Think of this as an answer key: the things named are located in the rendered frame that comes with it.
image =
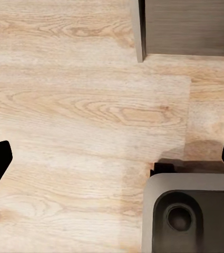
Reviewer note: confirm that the dishwasher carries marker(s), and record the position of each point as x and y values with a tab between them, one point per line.
185	27

